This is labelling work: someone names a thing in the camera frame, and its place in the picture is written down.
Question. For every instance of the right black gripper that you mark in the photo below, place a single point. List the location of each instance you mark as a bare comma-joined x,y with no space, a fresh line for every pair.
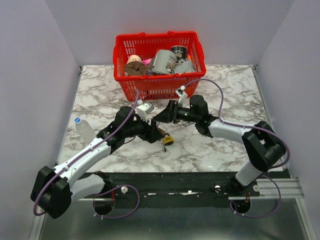
169,114

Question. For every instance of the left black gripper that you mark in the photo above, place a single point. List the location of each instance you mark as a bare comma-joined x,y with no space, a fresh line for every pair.
151,134

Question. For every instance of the brass padlock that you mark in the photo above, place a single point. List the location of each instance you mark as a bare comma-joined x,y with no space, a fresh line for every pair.
160,130

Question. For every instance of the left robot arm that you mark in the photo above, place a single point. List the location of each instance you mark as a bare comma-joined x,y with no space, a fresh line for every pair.
55,189

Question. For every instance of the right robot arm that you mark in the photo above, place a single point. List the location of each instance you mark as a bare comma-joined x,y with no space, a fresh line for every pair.
262,147

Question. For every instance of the yellow black padlock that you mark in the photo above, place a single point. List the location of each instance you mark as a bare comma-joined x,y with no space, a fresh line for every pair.
167,140

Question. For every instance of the grey printed cloth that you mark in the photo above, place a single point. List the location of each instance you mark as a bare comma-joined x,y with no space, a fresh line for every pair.
165,63

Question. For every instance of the brown cloth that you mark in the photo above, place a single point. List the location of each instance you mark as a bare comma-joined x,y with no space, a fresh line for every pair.
135,68

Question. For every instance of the pink item in basket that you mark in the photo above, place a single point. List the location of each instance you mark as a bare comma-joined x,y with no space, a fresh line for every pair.
147,61

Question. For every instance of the beige round ball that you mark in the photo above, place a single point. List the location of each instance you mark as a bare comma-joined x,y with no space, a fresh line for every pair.
133,58

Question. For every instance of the dark printed cup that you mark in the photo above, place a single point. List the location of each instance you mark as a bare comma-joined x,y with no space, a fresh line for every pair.
181,53

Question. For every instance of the clear plastic water bottle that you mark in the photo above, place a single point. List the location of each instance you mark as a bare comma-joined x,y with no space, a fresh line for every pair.
84,129

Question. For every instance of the red plastic shopping basket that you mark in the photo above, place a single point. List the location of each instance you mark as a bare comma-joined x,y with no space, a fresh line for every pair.
155,87

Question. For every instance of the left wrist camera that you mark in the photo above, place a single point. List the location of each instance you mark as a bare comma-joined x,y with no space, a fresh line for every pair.
144,109

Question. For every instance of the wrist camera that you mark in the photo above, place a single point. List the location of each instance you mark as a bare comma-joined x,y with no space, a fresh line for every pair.
181,94
144,109

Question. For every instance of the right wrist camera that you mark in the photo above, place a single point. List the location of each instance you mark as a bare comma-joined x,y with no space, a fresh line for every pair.
181,94

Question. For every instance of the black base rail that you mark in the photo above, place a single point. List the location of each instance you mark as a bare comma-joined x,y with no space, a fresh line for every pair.
161,190

